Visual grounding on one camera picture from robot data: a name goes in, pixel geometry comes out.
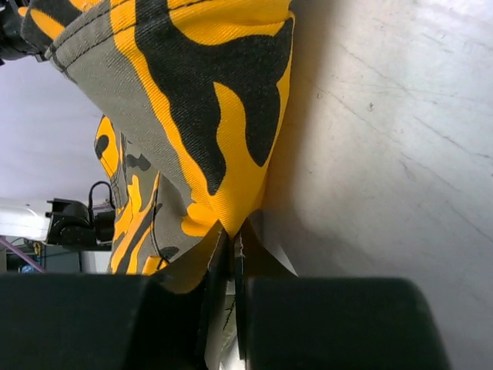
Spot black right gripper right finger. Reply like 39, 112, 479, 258
233, 219, 296, 360

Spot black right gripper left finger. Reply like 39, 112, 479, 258
155, 222, 230, 361

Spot yellow camouflage trousers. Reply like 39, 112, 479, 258
19, 1, 295, 274

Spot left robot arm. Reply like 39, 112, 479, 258
1, 181, 116, 252

